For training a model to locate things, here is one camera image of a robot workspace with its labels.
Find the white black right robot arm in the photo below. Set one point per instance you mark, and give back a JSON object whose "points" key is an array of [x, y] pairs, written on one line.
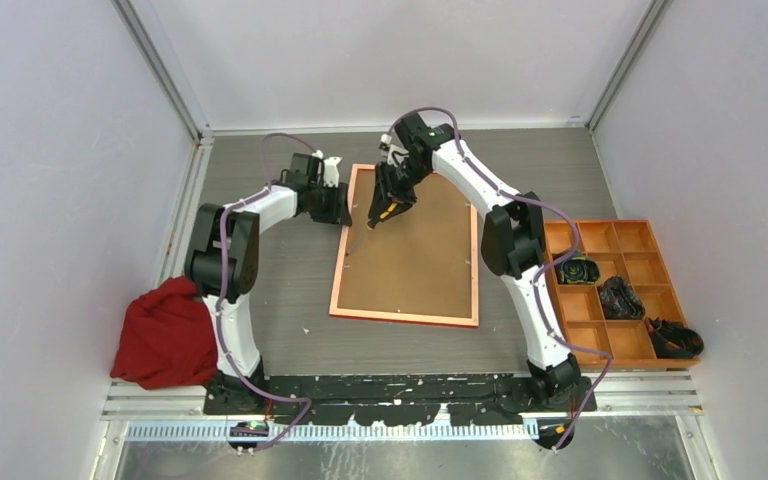
{"points": [[513, 241]]}

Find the blue yellow rolled tie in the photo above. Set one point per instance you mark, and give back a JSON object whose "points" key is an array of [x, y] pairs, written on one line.
{"points": [[577, 268]]}

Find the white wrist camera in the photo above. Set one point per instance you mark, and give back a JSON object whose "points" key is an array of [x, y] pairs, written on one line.
{"points": [[326, 169], [391, 154]]}

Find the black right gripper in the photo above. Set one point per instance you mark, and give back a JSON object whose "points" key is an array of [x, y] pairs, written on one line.
{"points": [[386, 192]]}

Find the dark rolled tie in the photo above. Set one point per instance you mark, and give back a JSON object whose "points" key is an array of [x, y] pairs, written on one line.
{"points": [[619, 301]]}

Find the red picture frame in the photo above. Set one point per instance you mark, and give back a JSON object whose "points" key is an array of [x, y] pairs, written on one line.
{"points": [[421, 267]]}

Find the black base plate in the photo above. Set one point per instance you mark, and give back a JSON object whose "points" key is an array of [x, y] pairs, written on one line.
{"points": [[394, 400]]}

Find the red cloth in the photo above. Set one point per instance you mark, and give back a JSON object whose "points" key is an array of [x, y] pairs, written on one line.
{"points": [[167, 339]]}

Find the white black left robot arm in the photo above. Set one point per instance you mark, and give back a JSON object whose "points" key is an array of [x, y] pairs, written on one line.
{"points": [[224, 254]]}

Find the black yellow screwdriver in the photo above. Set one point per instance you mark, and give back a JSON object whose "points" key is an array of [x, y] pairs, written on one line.
{"points": [[361, 237]]}

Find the orange compartment tray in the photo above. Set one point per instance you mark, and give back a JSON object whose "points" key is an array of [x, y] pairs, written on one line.
{"points": [[628, 248]]}

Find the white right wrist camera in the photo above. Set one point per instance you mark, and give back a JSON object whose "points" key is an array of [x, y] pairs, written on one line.
{"points": [[391, 154]]}

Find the white slotted cable duct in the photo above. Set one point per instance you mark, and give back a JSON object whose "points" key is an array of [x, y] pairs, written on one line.
{"points": [[261, 432]]}

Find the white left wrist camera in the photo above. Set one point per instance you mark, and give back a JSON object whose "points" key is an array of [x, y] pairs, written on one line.
{"points": [[326, 169]]}

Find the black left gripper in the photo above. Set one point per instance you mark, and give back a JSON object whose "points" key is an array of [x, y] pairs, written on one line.
{"points": [[339, 212]]}

